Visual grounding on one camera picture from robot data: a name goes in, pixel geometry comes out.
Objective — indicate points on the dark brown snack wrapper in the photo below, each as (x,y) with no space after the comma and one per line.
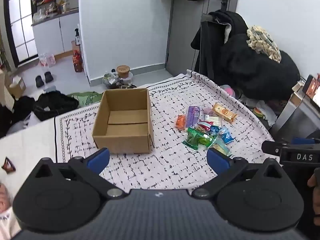
(8,166)

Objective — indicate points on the white snack packet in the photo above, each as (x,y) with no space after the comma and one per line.
(213,119)

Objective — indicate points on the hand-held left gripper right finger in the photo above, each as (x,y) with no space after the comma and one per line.
(217,160)

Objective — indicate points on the black slipper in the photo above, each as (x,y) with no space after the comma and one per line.
(39,81)
(48,77)

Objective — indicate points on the black bag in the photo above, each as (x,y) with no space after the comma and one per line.
(55,105)

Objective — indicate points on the pack of water bottles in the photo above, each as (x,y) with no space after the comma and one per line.
(47,59)

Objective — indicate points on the white bed sheet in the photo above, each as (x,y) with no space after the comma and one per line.
(27,150)

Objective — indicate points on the black framed glass door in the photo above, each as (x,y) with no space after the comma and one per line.
(21,22)

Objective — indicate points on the black clothing pile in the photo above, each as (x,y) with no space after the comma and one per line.
(15,115)

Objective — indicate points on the small open cardboard carton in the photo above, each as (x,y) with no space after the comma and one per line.
(17,87)

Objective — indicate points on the dark framed screen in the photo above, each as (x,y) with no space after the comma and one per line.
(311,86)

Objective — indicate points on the pink snack packet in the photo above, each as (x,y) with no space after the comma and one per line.
(207,110)

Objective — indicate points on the orange snack packet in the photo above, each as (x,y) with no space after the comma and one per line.
(180,122)

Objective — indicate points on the black spray bottle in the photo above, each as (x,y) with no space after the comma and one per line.
(77,36)

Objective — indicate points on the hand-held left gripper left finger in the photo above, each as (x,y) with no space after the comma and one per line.
(98,158)

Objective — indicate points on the grey chair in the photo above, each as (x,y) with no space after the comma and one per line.
(206,17)

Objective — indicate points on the beige knitted scarf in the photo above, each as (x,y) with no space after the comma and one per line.
(263,42)

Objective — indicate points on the white kitchen cabinet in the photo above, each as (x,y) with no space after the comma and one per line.
(50,37)

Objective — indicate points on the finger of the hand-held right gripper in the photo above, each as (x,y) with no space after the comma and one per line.
(302,141)
(272,148)

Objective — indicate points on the green floor mat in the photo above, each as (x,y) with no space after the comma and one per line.
(86,98)

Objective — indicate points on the black lined jacket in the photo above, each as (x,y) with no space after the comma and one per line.
(212,42)

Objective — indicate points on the pale blue flat object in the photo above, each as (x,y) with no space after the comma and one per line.
(49,88)

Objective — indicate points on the silver metal table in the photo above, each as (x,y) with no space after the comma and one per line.
(287,115)

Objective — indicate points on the large green snack packet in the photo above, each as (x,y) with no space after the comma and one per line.
(192,138)

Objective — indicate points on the black fleece coat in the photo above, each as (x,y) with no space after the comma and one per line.
(262,72)

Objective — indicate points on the yellow bread packet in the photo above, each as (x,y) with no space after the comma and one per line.
(224,112)

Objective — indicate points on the purple snack packet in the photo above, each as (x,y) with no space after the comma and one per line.
(193,115)

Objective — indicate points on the red striped snack packet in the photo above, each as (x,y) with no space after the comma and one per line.
(205,125)

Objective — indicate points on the colourful round toy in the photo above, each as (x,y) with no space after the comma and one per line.
(258,112)

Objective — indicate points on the white plastic bag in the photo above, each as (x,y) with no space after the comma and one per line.
(265,107)

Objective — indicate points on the pink toy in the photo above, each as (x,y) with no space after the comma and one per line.
(228,90)

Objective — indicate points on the group of kitchen bottles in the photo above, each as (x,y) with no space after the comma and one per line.
(55,7)

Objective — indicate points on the grey sneaker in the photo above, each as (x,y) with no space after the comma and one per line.
(128,86)

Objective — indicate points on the person's right hand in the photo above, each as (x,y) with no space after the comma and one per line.
(317,195)

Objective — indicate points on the clear plastic container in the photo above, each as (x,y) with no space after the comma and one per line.
(130,78)

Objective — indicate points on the white black-patterned blanket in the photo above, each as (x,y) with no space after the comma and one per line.
(175,165)

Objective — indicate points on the brown cardboard box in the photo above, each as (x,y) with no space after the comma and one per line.
(120,141)

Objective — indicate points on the grey door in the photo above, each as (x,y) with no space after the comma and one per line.
(187,30)

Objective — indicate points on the clear bag of items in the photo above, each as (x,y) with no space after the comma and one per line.
(111,80)

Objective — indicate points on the pale teal snack packet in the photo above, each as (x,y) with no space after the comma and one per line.
(220,146)

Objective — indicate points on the brown paper tub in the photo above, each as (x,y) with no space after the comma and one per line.
(123,71)

